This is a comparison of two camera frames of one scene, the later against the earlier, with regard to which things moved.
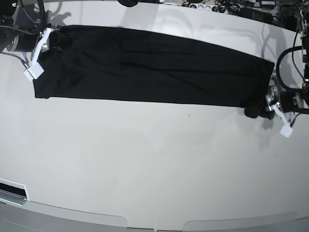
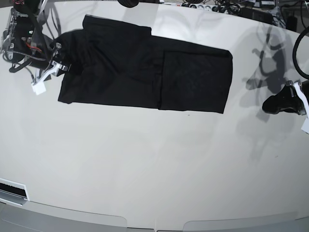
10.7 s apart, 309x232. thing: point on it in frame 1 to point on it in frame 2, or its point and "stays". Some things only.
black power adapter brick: (257, 14) stays
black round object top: (129, 3) stays
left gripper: (26, 42) to (38, 84)
